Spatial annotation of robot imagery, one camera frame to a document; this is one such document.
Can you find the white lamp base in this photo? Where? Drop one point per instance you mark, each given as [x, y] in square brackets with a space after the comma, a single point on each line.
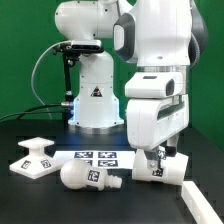
[36, 164]

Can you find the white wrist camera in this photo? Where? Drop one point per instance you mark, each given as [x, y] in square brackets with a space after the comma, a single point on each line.
[154, 85]

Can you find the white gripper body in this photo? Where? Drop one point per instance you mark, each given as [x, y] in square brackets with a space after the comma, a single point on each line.
[150, 122]

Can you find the black camera on stand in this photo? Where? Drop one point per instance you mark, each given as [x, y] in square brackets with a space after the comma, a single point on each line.
[77, 47]

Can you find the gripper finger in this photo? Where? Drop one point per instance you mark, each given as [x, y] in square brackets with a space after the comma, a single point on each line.
[152, 159]
[161, 155]

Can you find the white marker sheet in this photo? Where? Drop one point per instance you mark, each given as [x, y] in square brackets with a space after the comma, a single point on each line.
[101, 159]

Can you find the white lamp bulb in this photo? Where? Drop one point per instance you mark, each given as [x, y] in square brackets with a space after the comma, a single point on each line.
[77, 174]

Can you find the white lamp shade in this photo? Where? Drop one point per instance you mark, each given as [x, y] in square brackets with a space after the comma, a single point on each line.
[172, 171]

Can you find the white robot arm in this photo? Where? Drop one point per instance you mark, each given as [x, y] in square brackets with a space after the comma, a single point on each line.
[163, 38]

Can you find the black camera stand pole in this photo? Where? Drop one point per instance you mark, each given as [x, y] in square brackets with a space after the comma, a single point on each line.
[68, 91]

